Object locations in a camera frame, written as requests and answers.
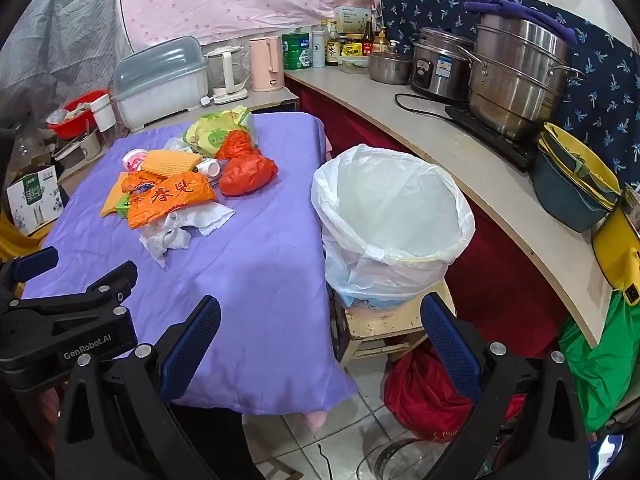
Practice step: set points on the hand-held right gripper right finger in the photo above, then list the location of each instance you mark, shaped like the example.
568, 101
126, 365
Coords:
450, 350

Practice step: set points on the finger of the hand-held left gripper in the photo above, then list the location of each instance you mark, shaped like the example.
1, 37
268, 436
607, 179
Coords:
35, 262
107, 282

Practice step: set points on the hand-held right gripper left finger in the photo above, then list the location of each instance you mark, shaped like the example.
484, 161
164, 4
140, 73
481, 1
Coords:
190, 350

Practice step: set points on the orange snack bag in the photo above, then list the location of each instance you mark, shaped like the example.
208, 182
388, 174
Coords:
170, 200

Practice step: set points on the bin with white bag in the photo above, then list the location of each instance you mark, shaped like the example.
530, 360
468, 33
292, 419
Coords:
390, 200

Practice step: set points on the cardboard box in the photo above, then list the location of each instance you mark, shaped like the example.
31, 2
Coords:
35, 200

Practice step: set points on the wooden stool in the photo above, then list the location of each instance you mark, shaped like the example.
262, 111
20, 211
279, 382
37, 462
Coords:
380, 325

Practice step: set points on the green packet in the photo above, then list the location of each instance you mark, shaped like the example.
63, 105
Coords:
122, 205

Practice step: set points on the white tissue paper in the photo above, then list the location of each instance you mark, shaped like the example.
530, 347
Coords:
200, 220

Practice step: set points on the glass jar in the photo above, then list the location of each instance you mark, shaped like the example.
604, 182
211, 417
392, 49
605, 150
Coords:
400, 460

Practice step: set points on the beige small pot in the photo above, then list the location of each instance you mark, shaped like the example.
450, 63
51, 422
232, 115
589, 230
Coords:
80, 150

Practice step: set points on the red plastic basin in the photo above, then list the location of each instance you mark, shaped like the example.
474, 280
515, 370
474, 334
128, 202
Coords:
75, 127

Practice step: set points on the red plastic bag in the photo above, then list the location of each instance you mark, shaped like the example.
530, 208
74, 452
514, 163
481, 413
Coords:
247, 175
237, 145

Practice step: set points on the yellow green apple bag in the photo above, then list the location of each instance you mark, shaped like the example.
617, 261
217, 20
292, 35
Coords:
210, 132

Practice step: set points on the yellow electric pot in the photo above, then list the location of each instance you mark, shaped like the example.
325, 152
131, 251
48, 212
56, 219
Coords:
617, 255

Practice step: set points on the blue plastic basin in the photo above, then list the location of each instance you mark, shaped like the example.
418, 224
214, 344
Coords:
560, 190

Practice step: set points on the white dish rack with lid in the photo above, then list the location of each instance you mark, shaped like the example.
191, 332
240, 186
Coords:
160, 95

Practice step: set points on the white power plug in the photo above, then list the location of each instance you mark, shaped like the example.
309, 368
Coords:
206, 100

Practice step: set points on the black induction cooker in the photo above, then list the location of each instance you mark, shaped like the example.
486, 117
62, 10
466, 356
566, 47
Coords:
480, 130

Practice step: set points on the red cloth curtain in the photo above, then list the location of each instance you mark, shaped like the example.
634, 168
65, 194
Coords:
390, 130

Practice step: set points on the grey plastic sheet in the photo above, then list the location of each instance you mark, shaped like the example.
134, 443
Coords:
60, 35

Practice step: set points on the stacked yellow grey bowls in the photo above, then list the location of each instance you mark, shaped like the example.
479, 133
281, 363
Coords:
565, 140

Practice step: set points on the pink electric kettle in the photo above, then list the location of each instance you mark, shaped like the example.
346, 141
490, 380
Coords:
262, 65

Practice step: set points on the steel steamer pot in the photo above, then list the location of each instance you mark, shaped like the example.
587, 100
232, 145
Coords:
515, 85

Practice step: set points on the steel rice cooker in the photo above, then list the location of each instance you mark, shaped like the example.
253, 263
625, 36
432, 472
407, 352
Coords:
440, 75

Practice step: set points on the small steel pot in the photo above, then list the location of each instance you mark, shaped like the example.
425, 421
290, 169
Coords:
387, 67

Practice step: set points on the green tin can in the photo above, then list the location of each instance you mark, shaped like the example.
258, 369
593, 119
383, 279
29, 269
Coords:
295, 50

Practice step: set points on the clear food container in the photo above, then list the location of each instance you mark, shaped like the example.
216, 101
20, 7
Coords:
354, 64

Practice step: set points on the blue printed cloth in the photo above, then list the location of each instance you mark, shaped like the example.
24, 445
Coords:
600, 75

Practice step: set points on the white thermos bottle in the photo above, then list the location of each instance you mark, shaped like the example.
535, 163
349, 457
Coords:
318, 50

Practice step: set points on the yellow bottle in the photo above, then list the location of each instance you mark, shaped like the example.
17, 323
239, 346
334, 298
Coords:
381, 42

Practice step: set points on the yellow packet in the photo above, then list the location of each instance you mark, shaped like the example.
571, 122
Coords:
351, 50

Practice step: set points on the sauce bottle white label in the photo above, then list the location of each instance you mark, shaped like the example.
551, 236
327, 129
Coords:
333, 50

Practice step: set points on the dark glass bottle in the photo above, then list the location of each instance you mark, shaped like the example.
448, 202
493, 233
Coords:
368, 37

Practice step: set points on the white and green box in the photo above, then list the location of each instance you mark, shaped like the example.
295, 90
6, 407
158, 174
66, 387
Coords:
350, 20

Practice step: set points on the dark purple cloth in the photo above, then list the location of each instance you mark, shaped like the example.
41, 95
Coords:
515, 7

